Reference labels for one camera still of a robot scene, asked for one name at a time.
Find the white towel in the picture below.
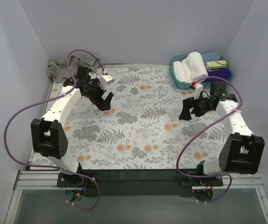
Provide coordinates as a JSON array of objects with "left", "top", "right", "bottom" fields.
[
  {"left": 173, "top": 61, "right": 184, "bottom": 82},
  {"left": 181, "top": 58, "right": 192, "bottom": 83},
  {"left": 186, "top": 52, "right": 208, "bottom": 81}
]

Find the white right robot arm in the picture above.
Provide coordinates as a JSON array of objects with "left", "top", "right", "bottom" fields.
[{"left": 179, "top": 81, "right": 265, "bottom": 186}]

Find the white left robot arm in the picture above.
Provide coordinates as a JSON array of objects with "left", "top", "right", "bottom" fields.
[{"left": 31, "top": 67, "right": 114, "bottom": 187}]

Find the teal plastic basket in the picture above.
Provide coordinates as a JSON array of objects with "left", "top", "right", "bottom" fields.
[{"left": 169, "top": 52, "right": 232, "bottom": 90}]

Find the rolled purple towel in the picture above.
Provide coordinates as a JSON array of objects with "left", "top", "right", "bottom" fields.
[{"left": 204, "top": 68, "right": 232, "bottom": 82}]

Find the crumpled grey towel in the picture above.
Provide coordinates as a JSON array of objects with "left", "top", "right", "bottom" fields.
[{"left": 47, "top": 56, "right": 99, "bottom": 83}]

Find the rolled green striped towel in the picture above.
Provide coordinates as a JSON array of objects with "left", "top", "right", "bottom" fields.
[{"left": 205, "top": 60, "right": 227, "bottom": 71}]

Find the floral patterned table mat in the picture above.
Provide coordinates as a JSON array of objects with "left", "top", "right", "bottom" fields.
[{"left": 28, "top": 66, "right": 246, "bottom": 170}]

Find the rolled light blue towel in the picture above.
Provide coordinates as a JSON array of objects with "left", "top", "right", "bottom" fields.
[{"left": 201, "top": 52, "right": 220, "bottom": 63}]

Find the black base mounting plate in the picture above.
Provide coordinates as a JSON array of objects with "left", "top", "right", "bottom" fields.
[{"left": 56, "top": 169, "right": 224, "bottom": 198}]

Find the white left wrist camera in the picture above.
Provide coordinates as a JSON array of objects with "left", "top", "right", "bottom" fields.
[{"left": 99, "top": 74, "right": 114, "bottom": 90}]

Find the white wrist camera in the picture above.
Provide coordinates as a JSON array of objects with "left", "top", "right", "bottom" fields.
[
  {"left": 99, "top": 74, "right": 114, "bottom": 90},
  {"left": 189, "top": 82, "right": 203, "bottom": 99}
]

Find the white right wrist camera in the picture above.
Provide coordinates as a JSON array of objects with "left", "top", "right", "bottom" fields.
[{"left": 189, "top": 82, "right": 203, "bottom": 99}]

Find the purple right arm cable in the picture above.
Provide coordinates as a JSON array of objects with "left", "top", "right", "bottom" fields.
[{"left": 176, "top": 78, "right": 243, "bottom": 204}]

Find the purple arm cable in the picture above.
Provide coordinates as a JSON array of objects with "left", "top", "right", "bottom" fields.
[
  {"left": 3, "top": 49, "right": 106, "bottom": 210},
  {"left": 176, "top": 78, "right": 243, "bottom": 204}
]

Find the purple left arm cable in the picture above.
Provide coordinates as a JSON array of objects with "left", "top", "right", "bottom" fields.
[{"left": 3, "top": 49, "right": 106, "bottom": 210}]

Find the aluminium frame rail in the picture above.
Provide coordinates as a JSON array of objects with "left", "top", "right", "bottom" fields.
[{"left": 5, "top": 169, "right": 268, "bottom": 224}]

